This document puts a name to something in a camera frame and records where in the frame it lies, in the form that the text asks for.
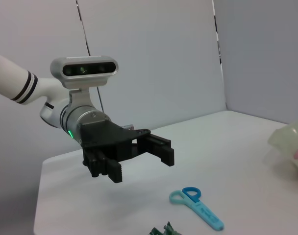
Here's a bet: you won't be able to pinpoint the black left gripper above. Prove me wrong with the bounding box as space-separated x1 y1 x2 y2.
79 119 175 184

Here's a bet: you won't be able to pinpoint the green silver plastic wrapper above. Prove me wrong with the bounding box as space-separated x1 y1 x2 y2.
149 221 181 235

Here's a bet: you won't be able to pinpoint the blue scissors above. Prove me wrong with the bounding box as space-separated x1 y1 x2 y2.
169 186 225 232

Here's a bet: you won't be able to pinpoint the green translucent fruit bowl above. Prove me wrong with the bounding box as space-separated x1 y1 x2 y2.
267 117 298 179

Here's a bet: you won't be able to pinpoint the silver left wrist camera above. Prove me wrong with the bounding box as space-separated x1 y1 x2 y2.
50 55 120 90

